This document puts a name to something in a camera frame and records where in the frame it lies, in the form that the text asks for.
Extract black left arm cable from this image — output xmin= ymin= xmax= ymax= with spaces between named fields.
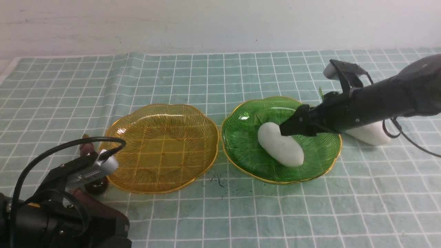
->
xmin=10 ymin=137 xmax=126 ymax=248

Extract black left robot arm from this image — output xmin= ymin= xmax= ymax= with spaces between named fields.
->
xmin=13 ymin=153 xmax=132 ymax=248

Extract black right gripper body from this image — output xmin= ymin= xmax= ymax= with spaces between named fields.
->
xmin=308 ymin=92 xmax=355 ymax=133

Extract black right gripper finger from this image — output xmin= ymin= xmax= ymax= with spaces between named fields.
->
xmin=279 ymin=119 xmax=326 ymax=137
xmin=289 ymin=105 xmax=311 ymax=125

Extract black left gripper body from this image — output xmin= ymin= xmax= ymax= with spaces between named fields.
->
xmin=33 ymin=159 xmax=100 ymax=207

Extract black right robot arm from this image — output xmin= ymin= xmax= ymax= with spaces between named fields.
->
xmin=280 ymin=54 xmax=441 ymax=136

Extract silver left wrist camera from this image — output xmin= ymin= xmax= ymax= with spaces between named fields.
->
xmin=66 ymin=149 xmax=119 ymax=189

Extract green glass plate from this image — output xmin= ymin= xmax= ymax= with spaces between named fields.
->
xmin=220 ymin=96 xmax=343 ymax=185

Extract white radish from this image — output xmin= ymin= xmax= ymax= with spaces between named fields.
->
xmin=258 ymin=122 xmax=305 ymax=167

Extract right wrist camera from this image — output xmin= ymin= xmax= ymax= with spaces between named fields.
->
xmin=323 ymin=59 xmax=367 ymax=92

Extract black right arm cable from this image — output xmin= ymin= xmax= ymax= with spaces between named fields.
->
xmin=382 ymin=117 xmax=441 ymax=158

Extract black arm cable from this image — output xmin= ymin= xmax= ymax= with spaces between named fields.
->
xmin=382 ymin=117 xmax=441 ymax=158
xmin=10 ymin=137 xmax=126 ymax=248

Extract amber glass plate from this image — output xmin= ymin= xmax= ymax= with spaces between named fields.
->
xmin=105 ymin=104 xmax=219 ymax=194

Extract green checkered tablecloth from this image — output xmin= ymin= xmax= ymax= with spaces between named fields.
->
xmin=0 ymin=48 xmax=441 ymax=248

